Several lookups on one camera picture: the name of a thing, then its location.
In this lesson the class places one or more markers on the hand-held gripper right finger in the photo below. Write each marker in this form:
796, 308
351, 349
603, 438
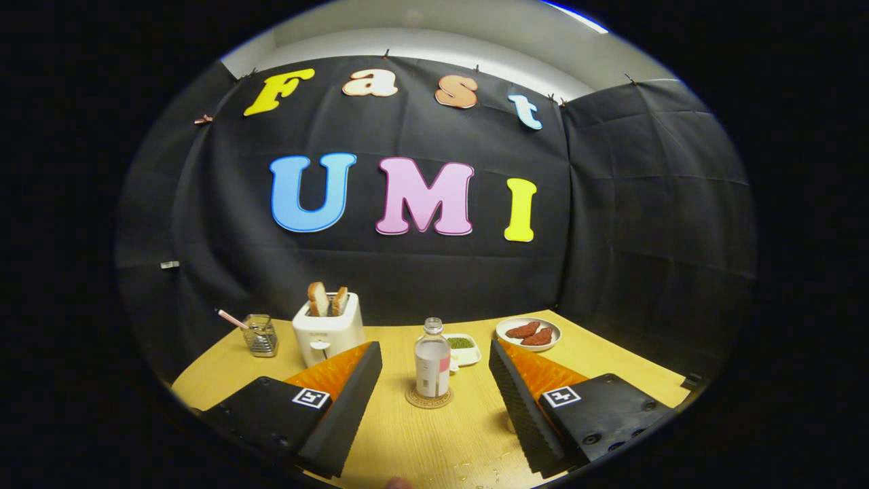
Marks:
523, 414

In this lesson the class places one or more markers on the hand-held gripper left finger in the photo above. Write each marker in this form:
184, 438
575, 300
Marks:
343, 421

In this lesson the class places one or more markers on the clear juice bottle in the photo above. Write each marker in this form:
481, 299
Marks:
432, 367

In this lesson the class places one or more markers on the red sausage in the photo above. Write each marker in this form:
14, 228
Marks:
521, 330
538, 337

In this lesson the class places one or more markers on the white oval plate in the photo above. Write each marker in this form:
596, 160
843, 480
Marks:
528, 333

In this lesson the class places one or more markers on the white divided dish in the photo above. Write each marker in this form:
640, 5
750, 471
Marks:
463, 348

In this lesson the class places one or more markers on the white toaster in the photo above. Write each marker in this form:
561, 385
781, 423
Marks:
326, 333

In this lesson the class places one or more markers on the wooden table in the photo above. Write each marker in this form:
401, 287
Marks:
434, 441

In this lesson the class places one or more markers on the toast slice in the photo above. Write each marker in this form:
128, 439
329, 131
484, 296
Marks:
339, 301
318, 299

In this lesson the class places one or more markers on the pink striped straw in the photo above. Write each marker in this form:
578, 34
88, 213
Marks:
232, 319

